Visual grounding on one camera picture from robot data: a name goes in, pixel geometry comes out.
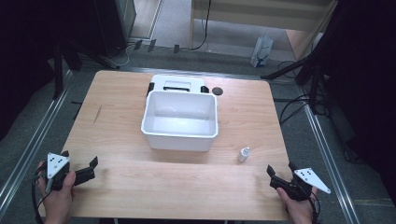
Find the person's right hand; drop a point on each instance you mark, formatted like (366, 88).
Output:
(299, 211)

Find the small white dropper bottle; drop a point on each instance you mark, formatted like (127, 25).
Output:
(243, 155)

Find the white box lid black latches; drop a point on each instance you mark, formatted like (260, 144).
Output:
(177, 82)

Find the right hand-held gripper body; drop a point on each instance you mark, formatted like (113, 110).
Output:
(297, 188)

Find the person's left hand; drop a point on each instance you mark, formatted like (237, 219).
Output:
(59, 202)

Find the dark cabinet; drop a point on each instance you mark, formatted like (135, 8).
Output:
(115, 25)

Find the black tape strip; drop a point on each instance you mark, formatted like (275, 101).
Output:
(138, 44)
(176, 48)
(152, 45)

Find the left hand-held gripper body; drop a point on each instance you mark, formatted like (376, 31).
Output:
(55, 163)

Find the white and blue bag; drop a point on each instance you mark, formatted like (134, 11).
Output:
(261, 49)

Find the black tripod stand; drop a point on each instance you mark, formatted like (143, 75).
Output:
(311, 68)

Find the metal floor rail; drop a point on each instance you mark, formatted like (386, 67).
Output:
(193, 73)
(34, 130)
(330, 161)

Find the white plastic storage box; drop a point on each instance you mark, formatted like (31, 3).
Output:
(180, 124)

